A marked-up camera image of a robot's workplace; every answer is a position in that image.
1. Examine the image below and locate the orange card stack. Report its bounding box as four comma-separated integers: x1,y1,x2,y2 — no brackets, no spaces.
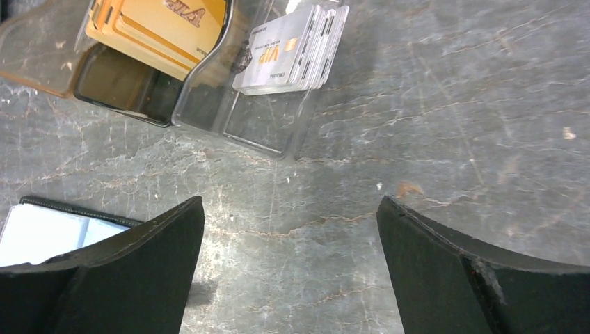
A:
84,1,228,80

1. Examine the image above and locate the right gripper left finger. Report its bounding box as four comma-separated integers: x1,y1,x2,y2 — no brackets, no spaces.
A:
1,196,205,333

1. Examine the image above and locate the amber and black organizer box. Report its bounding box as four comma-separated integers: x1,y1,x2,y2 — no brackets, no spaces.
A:
0,0,236,128

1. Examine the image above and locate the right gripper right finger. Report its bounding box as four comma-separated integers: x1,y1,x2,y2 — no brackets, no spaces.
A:
376,196,589,333

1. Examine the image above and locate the black card holder wallet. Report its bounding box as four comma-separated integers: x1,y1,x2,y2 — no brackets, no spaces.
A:
1,196,143,267

